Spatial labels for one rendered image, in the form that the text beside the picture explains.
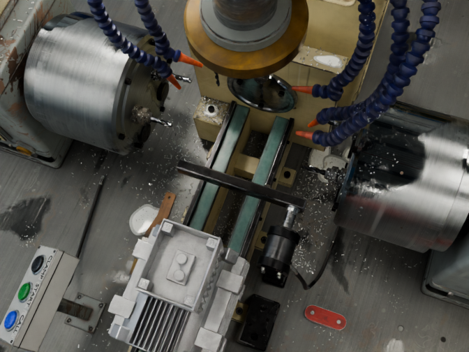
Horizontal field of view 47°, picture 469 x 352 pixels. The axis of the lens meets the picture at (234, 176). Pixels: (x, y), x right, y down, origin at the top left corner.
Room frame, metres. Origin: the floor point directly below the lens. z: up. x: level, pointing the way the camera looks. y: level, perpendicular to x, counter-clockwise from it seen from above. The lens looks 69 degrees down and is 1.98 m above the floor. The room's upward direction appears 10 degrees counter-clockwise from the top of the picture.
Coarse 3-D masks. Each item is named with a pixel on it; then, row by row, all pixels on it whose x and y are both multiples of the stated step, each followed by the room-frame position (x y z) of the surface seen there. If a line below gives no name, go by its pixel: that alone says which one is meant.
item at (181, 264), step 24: (168, 240) 0.23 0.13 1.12; (192, 240) 0.23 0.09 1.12; (216, 240) 0.21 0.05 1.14; (144, 264) 0.19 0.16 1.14; (168, 264) 0.19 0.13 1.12; (192, 264) 0.19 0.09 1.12; (216, 264) 0.18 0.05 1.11; (144, 288) 0.16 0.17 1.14; (168, 288) 0.16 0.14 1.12; (192, 288) 0.15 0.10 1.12
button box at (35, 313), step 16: (48, 256) 0.25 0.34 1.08; (64, 256) 0.25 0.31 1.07; (32, 272) 0.23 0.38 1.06; (48, 272) 0.22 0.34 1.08; (64, 272) 0.22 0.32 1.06; (32, 288) 0.20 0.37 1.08; (48, 288) 0.20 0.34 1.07; (64, 288) 0.20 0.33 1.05; (16, 304) 0.19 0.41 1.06; (32, 304) 0.18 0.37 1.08; (48, 304) 0.18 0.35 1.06; (16, 320) 0.16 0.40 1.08; (32, 320) 0.15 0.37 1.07; (48, 320) 0.15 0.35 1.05; (0, 336) 0.14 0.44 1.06; (16, 336) 0.13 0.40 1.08; (32, 336) 0.13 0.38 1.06
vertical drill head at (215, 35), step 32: (192, 0) 0.52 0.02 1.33; (224, 0) 0.45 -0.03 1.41; (256, 0) 0.44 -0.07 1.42; (288, 0) 0.48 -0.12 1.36; (192, 32) 0.47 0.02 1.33; (224, 32) 0.44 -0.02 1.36; (256, 32) 0.43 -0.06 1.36; (288, 32) 0.44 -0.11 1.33; (224, 64) 0.41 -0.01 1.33; (256, 64) 0.40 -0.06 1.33
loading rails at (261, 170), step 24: (240, 120) 0.52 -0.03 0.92; (288, 120) 0.50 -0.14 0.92; (216, 144) 0.47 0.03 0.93; (240, 144) 0.49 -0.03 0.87; (288, 144) 0.45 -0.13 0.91; (216, 168) 0.42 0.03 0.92; (240, 168) 0.44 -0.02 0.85; (264, 168) 0.40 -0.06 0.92; (288, 168) 0.43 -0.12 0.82; (216, 192) 0.37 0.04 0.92; (192, 216) 0.33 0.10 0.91; (216, 216) 0.35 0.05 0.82; (240, 216) 0.31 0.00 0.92; (264, 216) 0.32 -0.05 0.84; (240, 240) 0.26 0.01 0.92; (264, 240) 0.27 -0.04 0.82; (240, 312) 0.13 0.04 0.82
